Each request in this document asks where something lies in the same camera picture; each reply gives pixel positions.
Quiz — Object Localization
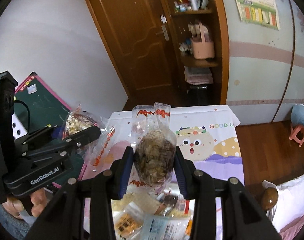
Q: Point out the pink small stool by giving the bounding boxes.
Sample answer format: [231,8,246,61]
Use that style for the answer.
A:
[289,124,304,147]

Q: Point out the brown paper snack bag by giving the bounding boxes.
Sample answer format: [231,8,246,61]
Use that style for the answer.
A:
[111,192,161,213]

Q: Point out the white blue label snack bag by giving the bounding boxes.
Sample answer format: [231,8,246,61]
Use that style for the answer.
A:
[139,214,190,240]

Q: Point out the person's left hand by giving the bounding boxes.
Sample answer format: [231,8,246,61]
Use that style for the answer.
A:
[2,188,48,220]

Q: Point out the wooden bed post knob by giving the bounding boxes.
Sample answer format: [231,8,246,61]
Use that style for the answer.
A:
[260,187,279,211]

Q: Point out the white pillow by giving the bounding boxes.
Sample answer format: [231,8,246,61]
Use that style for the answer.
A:
[262,174,304,233]

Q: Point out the brown wooden door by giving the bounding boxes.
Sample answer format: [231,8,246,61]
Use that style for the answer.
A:
[87,0,181,106]

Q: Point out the pink storage basket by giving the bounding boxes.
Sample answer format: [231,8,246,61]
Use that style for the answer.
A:
[191,21,215,60]

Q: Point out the green chalkboard pink frame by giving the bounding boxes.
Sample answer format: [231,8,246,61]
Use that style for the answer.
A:
[13,71,86,188]

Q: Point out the wall poster chart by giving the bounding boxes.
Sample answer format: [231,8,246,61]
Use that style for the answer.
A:
[235,0,280,30]

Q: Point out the wooden corner shelf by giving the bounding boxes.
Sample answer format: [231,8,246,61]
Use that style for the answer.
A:
[161,0,229,105]

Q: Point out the folded pink towels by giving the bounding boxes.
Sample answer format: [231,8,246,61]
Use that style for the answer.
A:
[185,67,213,86]

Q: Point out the cartoon printed table mat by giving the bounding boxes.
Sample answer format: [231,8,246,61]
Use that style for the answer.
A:
[78,104,245,240]

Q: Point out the walnut cake clear bag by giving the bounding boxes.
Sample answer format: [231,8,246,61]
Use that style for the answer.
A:
[129,102,176,195]
[62,105,116,172]

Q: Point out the white plastic storage bin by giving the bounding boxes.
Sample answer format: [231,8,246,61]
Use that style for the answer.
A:
[83,197,223,240]

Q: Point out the pink bed sheet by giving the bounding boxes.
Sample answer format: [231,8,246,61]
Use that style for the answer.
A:
[280,214,304,240]

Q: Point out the orange crackers clear pack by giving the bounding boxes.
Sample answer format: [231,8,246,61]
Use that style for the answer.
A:
[114,212,143,239]

